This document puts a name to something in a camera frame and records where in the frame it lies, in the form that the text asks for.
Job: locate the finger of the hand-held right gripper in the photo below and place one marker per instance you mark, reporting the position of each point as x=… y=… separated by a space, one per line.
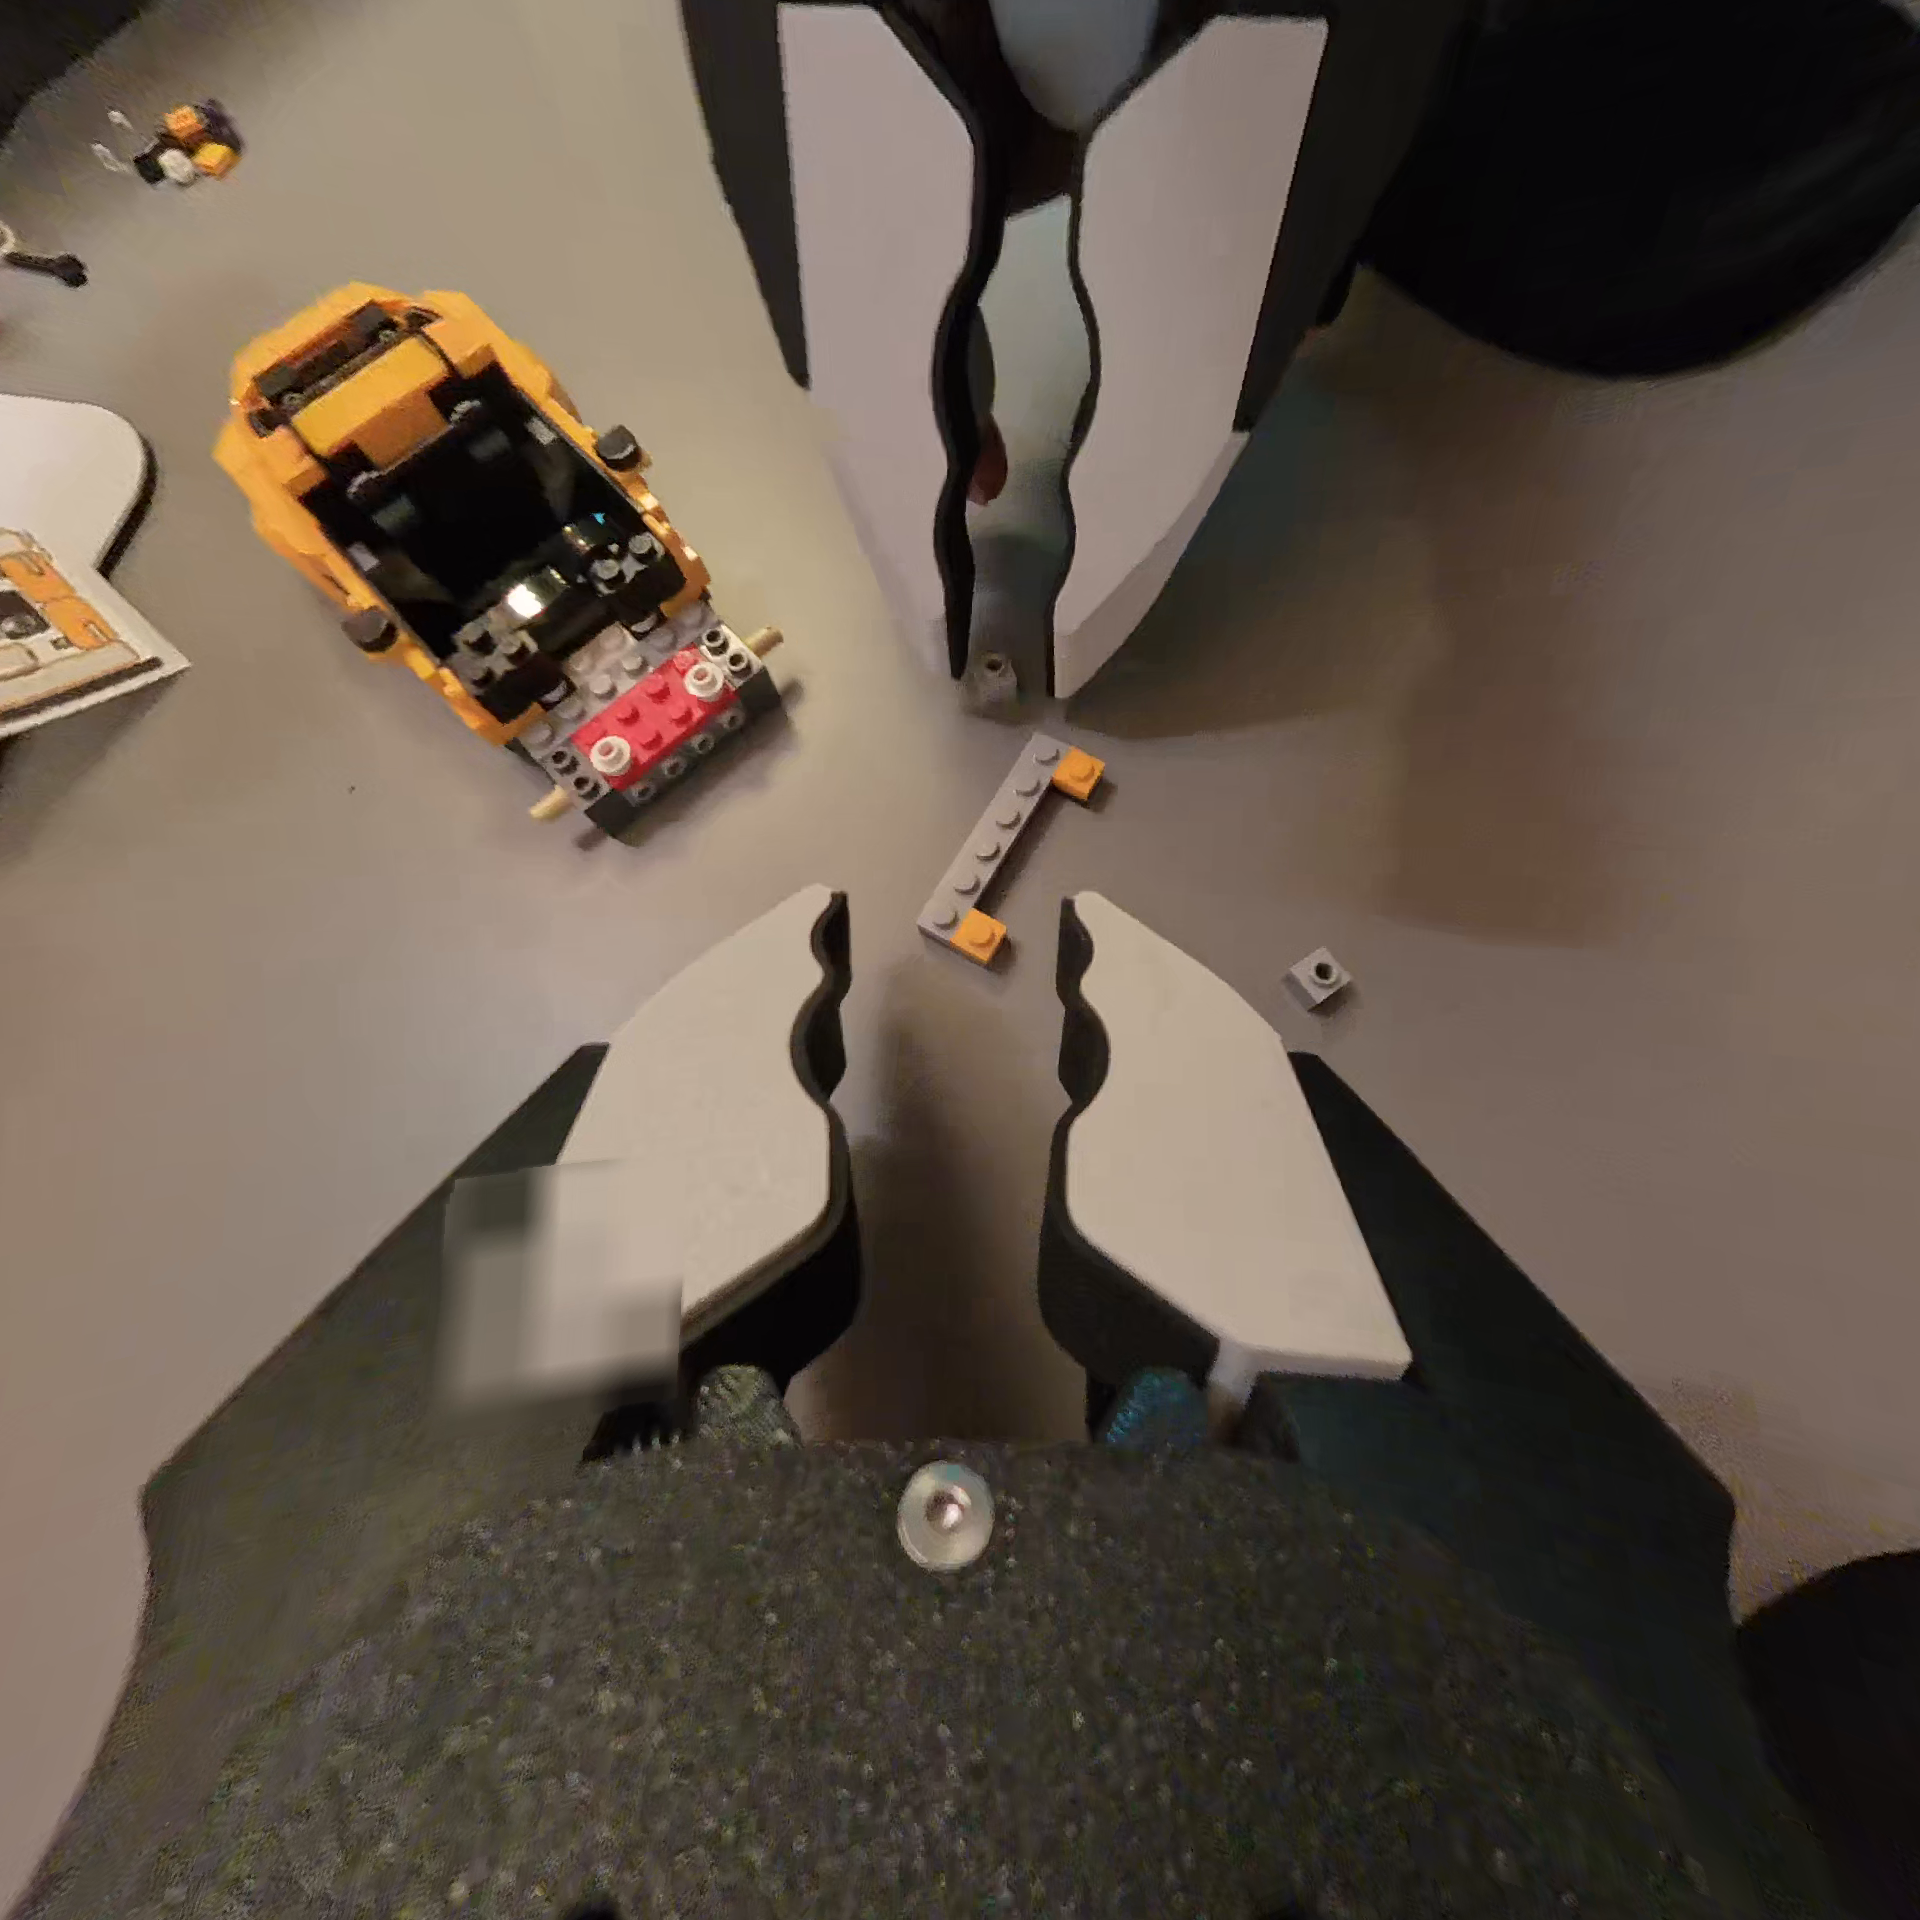
x=1186 y=345
x=877 y=226

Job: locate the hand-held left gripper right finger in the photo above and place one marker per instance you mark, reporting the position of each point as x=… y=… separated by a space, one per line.
x=1214 y=1198

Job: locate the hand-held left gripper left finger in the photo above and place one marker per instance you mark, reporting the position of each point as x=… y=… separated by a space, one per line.
x=721 y=1109

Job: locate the grey lego plate orange ends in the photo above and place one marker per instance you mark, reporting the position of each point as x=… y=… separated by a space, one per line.
x=998 y=840

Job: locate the yellow lego car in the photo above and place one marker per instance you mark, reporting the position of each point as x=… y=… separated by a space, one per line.
x=375 y=392

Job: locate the pile of small lego pieces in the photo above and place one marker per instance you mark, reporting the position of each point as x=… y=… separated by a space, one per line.
x=187 y=135

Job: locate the lego sticker sheet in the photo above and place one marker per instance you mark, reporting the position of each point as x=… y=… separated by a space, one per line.
x=76 y=646

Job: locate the white book stand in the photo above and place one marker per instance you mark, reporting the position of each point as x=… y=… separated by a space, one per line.
x=60 y=465

